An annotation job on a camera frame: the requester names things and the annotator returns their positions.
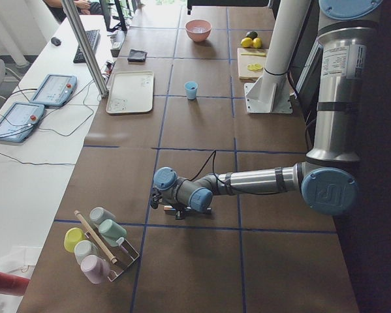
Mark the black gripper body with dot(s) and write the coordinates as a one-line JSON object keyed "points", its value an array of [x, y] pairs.
{"points": [[179, 212]]}

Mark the light blue plastic cup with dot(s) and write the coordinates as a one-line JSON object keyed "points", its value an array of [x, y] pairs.
{"points": [[191, 88]]}

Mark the steel muddler black tip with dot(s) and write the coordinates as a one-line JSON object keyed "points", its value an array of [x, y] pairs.
{"points": [[169, 209]]}

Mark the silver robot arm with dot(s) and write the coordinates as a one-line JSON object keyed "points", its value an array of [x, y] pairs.
{"points": [[325, 179]]}

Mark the green cup on rack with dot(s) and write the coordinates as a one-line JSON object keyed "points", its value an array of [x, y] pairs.
{"points": [[111, 231]]}

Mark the grey cup on rack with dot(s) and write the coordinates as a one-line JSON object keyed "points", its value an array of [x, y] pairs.
{"points": [[99, 214]]}

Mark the pink cup on rack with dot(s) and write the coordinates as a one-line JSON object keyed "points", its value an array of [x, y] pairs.
{"points": [[95, 268]]}

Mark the pale white cup on rack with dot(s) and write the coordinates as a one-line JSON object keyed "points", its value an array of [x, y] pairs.
{"points": [[83, 249]]}

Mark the yellow cup on rack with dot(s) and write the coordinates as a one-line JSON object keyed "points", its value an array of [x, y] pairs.
{"points": [[72, 237]]}

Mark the cream bear serving tray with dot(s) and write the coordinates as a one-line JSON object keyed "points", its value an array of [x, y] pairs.
{"points": [[131, 92]]}

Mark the lemon slices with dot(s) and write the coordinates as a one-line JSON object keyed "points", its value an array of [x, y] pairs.
{"points": [[255, 67]]}

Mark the wooden cutting board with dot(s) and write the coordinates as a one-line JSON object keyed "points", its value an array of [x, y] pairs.
{"points": [[251, 62]]}

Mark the folded grey cloth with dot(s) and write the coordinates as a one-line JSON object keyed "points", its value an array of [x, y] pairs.
{"points": [[137, 56]]}

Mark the yellow knife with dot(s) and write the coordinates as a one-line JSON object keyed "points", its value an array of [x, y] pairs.
{"points": [[254, 54]]}

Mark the far teach pendant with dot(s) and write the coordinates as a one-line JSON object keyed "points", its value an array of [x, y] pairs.
{"points": [[55, 90]]}

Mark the teach pendant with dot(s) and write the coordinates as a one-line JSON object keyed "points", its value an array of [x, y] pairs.
{"points": [[19, 121], [55, 90]]}

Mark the yellow lemon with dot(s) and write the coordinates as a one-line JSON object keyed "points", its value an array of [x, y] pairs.
{"points": [[246, 42], [257, 43]]}

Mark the pink bowl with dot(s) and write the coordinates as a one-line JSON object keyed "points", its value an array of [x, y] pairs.
{"points": [[198, 30]]}

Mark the near teach pendant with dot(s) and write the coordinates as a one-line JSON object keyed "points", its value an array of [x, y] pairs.
{"points": [[19, 121]]}

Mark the green avocado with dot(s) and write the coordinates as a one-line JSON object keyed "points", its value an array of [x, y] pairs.
{"points": [[252, 34]]}

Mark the red bottle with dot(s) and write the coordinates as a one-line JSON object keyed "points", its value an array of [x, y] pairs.
{"points": [[12, 284]]}

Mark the black computer mouse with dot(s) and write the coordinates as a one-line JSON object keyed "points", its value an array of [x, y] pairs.
{"points": [[55, 41]]}

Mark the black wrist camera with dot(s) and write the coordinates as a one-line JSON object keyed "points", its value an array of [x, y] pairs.
{"points": [[156, 198]]}

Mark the white wire cup rack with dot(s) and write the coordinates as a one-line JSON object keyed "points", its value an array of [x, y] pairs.
{"points": [[125, 253]]}

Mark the wooden rack handle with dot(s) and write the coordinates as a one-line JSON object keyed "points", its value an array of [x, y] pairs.
{"points": [[95, 237]]}

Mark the white camera mast base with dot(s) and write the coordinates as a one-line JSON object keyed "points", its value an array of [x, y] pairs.
{"points": [[269, 94]]}

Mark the aluminium frame post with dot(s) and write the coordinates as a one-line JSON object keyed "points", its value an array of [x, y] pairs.
{"points": [[80, 34]]}

